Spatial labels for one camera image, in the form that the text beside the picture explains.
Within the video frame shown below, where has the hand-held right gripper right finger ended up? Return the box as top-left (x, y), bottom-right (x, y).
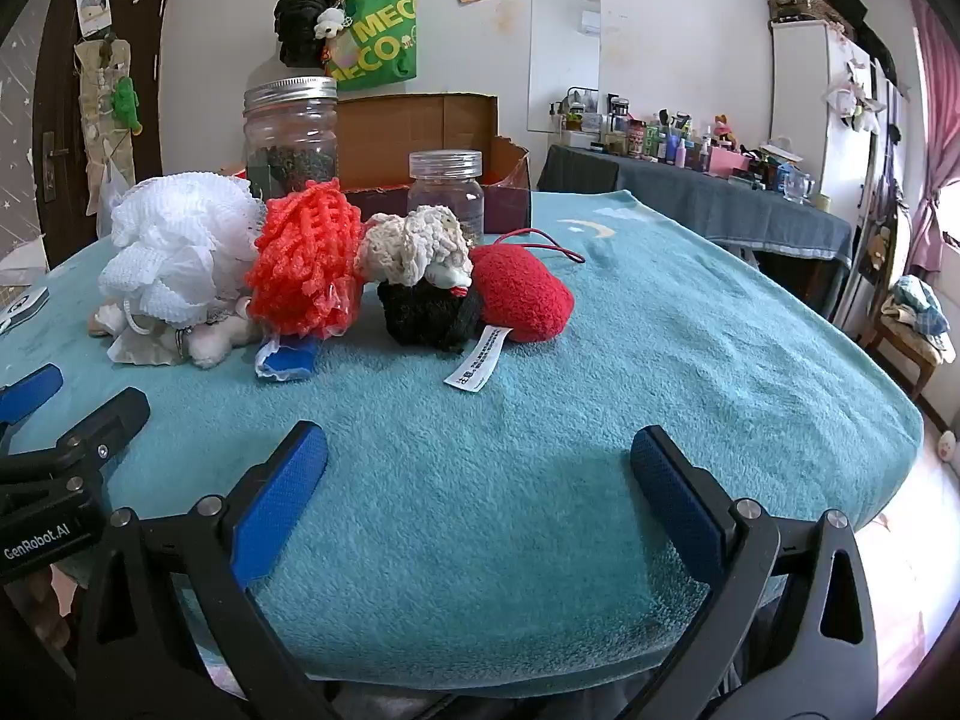
top-left (628, 425), bottom-right (882, 720)

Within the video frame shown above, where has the beige crochet scrunchie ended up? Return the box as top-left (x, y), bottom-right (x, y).
top-left (354, 204), bottom-right (475, 290)

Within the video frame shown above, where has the red foam net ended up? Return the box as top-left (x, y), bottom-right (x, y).
top-left (246, 180), bottom-right (366, 338)

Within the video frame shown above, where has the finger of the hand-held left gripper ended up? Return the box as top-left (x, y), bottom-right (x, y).
top-left (0, 388), bottom-right (152, 500)
top-left (0, 364), bottom-right (65, 458)

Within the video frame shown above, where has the green plush toy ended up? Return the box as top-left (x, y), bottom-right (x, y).
top-left (111, 76), bottom-right (143, 137)

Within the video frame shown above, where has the starry dark wall cloth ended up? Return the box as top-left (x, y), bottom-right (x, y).
top-left (0, 37), bottom-right (53, 271)

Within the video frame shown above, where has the wooden chair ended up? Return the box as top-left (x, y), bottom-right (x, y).
top-left (862, 270), bottom-right (957, 398)

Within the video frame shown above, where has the wall mirror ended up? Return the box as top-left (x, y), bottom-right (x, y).
top-left (526, 0), bottom-right (602, 140)

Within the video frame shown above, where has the green tote bag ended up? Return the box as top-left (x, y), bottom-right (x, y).
top-left (324, 0), bottom-right (419, 83)

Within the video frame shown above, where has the white electronic device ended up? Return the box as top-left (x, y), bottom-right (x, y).
top-left (0, 286), bottom-right (50, 335)

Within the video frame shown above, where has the beige hanging wall organizer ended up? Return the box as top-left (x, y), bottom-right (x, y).
top-left (73, 34), bottom-right (143, 241)

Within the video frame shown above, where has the black fluffy scrunchie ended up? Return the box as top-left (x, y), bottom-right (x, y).
top-left (375, 277), bottom-right (487, 353)

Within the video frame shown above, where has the brown door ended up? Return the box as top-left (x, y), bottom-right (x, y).
top-left (37, 0), bottom-right (173, 271)

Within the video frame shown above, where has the cardboard box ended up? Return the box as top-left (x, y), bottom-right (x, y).
top-left (217, 92), bottom-right (531, 241)

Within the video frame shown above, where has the red plush heart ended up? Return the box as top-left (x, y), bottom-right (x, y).
top-left (444, 229), bottom-right (586, 392)

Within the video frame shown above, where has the brown suitcase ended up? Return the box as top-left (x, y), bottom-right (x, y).
top-left (766, 0), bottom-right (837, 23)

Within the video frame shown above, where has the pile of clothes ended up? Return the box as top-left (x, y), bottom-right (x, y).
top-left (881, 275), bottom-right (955, 365)

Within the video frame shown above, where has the white fluffy plush hair clip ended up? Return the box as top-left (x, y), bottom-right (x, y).
top-left (86, 292), bottom-right (260, 368)

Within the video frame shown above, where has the small clear jar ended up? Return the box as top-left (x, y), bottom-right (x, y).
top-left (407, 150), bottom-right (486, 245)

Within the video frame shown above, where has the black bag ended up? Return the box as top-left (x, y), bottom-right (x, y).
top-left (272, 0), bottom-right (338, 68)

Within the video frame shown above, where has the pink curtain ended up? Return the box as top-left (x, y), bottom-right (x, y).
top-left (904, 0), bottom-right (960, 271)

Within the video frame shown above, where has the row of cosmetic bottles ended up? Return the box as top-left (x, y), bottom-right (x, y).
top-left (547, 86), bottom-right (818, 203)

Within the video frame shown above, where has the hanging clear plastic bag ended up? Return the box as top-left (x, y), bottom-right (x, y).
top-left (96, 139), bottom-right (136, 241)

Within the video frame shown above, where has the white tissue sheet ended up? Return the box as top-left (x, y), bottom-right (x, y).
top-left (109, 326), bottom-right (185, 367)

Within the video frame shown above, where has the large dark-filled glass jar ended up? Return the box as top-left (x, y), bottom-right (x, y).
top-left (242, 76), bottom-right (340, 200)

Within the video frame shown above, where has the white wardrobe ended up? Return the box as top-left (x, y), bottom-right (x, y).
top-left (771, 15), bottom-right (912, 331)

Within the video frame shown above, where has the white flower decoration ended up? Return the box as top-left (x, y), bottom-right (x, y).
top-left (821, 60), bottom-right (890, 134)

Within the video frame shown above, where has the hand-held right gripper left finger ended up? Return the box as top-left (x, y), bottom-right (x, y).
top-left (75, 420), bottom-right (338, 720)

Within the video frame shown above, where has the blue cloth pouch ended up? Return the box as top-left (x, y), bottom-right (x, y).
top-left (255, 334), bottom-right (323, 383)

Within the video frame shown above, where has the black clothes pile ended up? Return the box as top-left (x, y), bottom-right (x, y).
top-left (802, 0), bottom-right (897, 83)

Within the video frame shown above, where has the table with grey-blue cloth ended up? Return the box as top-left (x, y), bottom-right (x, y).
top-left (536, 142), bottom-right (856, 316)

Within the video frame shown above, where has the white mesh bath pouf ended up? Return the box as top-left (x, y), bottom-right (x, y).
top-left (97, 172), bottom-right (263, 331)

